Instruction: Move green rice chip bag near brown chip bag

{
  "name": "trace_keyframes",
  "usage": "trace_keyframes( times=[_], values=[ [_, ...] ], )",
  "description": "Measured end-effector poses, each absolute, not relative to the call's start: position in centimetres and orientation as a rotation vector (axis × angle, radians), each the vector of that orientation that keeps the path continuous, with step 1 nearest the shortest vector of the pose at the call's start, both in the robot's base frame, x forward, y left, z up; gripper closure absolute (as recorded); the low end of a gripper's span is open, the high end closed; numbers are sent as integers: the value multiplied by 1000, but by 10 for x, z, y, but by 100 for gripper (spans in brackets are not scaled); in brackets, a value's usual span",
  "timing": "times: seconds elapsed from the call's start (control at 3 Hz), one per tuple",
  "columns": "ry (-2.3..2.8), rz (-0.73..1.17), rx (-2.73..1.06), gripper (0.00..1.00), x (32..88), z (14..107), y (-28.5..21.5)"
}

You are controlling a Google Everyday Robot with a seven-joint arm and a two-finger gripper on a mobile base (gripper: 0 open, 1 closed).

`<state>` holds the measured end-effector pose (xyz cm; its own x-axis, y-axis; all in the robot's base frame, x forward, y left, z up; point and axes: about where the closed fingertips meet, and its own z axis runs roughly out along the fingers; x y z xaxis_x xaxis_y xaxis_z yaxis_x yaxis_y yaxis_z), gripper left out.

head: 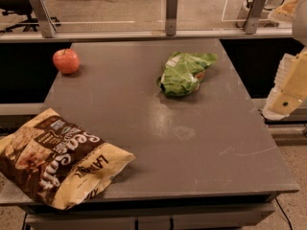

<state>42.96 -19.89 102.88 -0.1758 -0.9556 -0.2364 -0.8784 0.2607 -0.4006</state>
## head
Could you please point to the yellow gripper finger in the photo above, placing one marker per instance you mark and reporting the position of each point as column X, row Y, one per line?
column 290, row 87
column 283, row 13

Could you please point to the green rice chip bag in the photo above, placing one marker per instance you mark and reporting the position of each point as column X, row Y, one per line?
column 184, row 72

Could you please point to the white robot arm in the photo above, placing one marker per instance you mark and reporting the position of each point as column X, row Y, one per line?
column 299, row 24

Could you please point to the brown sea salt chip bag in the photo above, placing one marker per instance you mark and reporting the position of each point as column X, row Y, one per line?
column 58, row 163

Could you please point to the red apple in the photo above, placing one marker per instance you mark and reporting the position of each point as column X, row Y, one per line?
column 66, row 61

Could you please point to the black office chair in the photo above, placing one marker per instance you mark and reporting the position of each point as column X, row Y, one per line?
column 19, row 7

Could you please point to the right metal rail bracket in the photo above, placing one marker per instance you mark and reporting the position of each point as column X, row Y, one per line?
column 251, row 24

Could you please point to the metal rail bracket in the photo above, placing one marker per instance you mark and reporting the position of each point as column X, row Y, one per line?
column 46, row 26
column 251, row 24
column 171, row 17

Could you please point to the middle metal rail bracket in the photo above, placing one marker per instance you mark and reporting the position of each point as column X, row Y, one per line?
column 171, row 17

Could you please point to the left metal rail bracket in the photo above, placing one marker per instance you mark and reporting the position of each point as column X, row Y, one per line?
column 46, row 26

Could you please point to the metal guard rail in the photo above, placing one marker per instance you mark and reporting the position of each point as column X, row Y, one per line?
column 141, row 35

